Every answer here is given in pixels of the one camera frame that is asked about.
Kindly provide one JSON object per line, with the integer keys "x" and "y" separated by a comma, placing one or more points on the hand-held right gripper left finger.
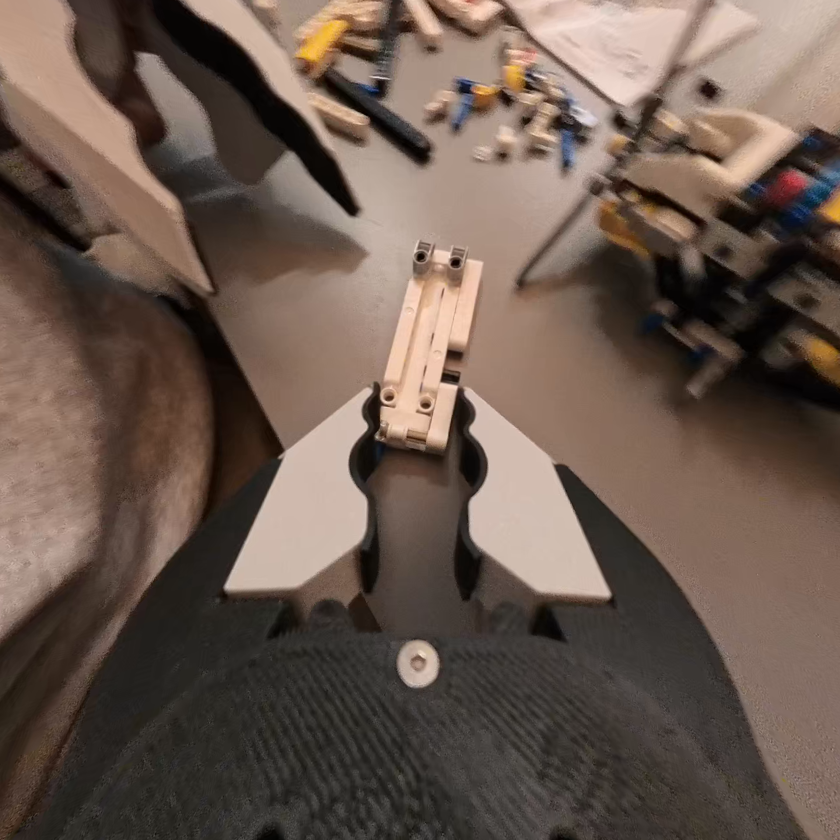
{"x": 295, "y": 525}

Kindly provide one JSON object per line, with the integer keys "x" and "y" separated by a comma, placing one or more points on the white lego panel piece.
{"x": 423, "y": 23}

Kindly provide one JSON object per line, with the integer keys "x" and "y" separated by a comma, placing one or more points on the yellow lego panel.
{"x": 320, "y": 43}

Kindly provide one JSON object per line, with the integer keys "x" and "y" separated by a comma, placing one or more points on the short white lego beam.
{"x": 341, "y": 117}

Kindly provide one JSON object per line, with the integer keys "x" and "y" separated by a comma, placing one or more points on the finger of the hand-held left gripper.
{"x": 65, "y": 131}
{"x": 262, "y": 79}

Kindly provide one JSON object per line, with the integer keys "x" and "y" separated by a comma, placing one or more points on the white lego wing assembly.
{"x": 426, "y": 341}
{"x": 472, "y": 13}

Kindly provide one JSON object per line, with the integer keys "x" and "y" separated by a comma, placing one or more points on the pile of small lego pieces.
{"x": 525, "y": 111}

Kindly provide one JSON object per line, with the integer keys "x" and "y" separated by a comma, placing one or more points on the zebra-striped lego aeroplane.
{"x": 722, "y": 216}

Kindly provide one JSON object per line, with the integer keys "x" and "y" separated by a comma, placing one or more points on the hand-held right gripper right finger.
{"x": 538, "y": 525}

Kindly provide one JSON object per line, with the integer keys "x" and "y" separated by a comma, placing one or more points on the lego instruction booklet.
{"x": 610, "y": 39}

